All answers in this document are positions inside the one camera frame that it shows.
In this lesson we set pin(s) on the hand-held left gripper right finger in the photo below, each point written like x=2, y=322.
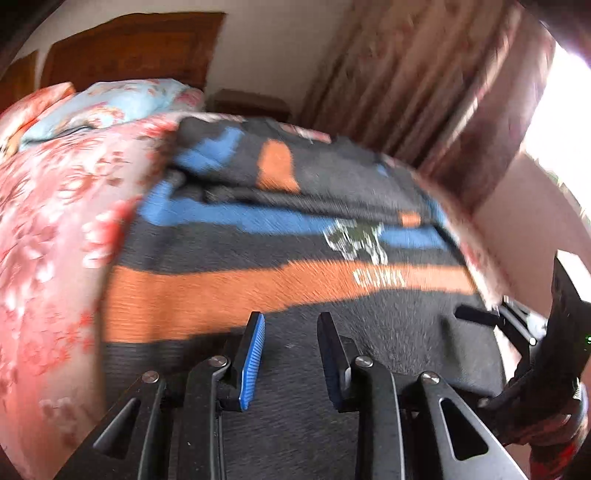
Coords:
x=330, y=364

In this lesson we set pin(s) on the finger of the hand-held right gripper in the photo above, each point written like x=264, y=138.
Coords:
x=475, y=316

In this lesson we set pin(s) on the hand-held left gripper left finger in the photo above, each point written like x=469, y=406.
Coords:
x=251, y=360

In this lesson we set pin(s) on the grey orange blue striped sweater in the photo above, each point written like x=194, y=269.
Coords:
x=277, y=286

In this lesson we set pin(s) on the bright window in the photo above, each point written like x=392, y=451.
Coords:
x=568, y=101

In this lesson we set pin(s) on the pink floral bed sheet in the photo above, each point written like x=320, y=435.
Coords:
x=55, y=230

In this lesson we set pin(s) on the brown patterned curtain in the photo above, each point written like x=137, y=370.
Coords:
x=415, y=83

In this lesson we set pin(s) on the dark wooden nightstand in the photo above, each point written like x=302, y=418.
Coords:
x=249, y=104

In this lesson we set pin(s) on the light blue floral pillow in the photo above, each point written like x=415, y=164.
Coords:
x=115, y=99

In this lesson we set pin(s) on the brown wooden headboard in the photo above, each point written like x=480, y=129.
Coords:
x=134, y=50

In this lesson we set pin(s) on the orange floral pillow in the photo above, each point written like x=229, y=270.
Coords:
x=32, y=108

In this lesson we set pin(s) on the low brown wooden panel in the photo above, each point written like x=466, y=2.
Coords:
x=18, y=78

